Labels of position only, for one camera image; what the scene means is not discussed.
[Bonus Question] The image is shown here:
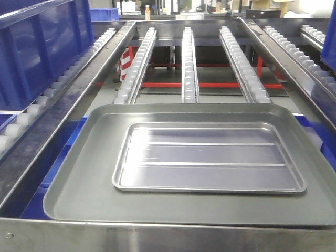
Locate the small silver tray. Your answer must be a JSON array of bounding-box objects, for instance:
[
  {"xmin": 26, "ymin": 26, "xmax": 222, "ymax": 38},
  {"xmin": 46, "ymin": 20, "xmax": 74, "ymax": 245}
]
[{"xmin": 112, "ymin": 122, "xmax": 307, "ymax": 194}]

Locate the large grey tray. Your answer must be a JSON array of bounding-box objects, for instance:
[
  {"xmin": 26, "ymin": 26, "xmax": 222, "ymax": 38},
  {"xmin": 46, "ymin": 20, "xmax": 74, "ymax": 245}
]
[{"xmin": 43, "ymin": 104, "xmax": 335, "ymax": 226}]

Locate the blue crate under tray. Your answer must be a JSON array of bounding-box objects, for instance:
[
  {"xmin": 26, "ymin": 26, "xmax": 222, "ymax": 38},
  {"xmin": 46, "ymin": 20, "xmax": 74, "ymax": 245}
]
[{"xmin": 19, "ymin": 116, "xmax": 87, "ymax": 220}]

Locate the centre roller track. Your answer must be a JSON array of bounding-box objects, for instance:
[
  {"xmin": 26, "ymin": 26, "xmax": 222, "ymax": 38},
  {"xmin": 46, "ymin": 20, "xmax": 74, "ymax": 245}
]
[{"xmin": 182, "ymin": 27, "xmax": 200, "ymax": 103}]

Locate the small background bottle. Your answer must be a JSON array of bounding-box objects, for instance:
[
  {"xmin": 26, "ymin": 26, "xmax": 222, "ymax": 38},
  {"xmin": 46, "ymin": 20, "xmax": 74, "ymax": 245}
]
[{"xmin": 145, "ymin": 5, "xmax": 151, "ymax": 20}]

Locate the distant blue bin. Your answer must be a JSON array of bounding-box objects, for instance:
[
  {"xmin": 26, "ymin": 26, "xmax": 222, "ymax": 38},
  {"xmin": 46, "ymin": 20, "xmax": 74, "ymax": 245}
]
[{"xmin": 90, "ymin": 8, "xmax": 119, "ymax": 22}]

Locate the far left roller track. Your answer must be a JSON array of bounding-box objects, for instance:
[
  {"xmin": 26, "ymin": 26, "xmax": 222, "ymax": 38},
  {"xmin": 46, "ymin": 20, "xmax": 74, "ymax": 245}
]
[{"xmin": 1, "ymin": 28, "xmax": 117, "ymax": 156}]

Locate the blue crate upper left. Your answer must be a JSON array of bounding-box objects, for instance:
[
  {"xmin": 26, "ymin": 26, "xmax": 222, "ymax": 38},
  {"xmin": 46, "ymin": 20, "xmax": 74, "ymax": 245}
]
[{"xmin": 1, "ymin": 1, "xmax": 94, "ymax": 110}]

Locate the far right roller track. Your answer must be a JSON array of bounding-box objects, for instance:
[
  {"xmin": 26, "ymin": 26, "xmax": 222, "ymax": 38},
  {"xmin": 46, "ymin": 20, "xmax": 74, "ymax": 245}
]
[{"xmin": 301, "ymin": 24, "xmax": 326, "ymax": 52}]

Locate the blue crate right edge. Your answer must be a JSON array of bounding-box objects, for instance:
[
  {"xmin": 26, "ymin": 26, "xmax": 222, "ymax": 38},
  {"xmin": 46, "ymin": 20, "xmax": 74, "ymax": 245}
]
[{"xmin": 321, "ymin": 3, "xmax": 336, "ymax": 71}]

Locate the front steel rack beam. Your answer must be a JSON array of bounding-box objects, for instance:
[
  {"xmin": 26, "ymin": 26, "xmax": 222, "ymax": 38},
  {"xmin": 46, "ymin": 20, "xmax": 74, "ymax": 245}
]
[{"xmin": 1, "ymin": 218, "xmax": 335, "ymax": 251}]

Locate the right steel divider rail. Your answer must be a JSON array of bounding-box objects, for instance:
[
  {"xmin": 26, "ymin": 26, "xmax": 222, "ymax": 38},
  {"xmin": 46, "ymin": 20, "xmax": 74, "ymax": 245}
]
[{"xmin": 238, "ymin": 17, "xmax": 335, "ymax": 133}]

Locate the steel divider rail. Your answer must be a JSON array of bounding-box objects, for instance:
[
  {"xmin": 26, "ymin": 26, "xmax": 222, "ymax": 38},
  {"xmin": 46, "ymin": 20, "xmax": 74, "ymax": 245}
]
[
  {"xmin": 238, "ymin": 17, "xmax": 335, "ymax": 133},
  {"xmin": 1, "ymin": 21, "xmax": 137, "ymax": 206}
]

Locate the left steel divider rail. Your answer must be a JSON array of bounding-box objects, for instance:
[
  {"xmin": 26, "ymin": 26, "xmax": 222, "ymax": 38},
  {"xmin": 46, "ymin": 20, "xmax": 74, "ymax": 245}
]
[{"xmin": 1, "ymin": 21, "xmax": 137, "ymax": 206}]

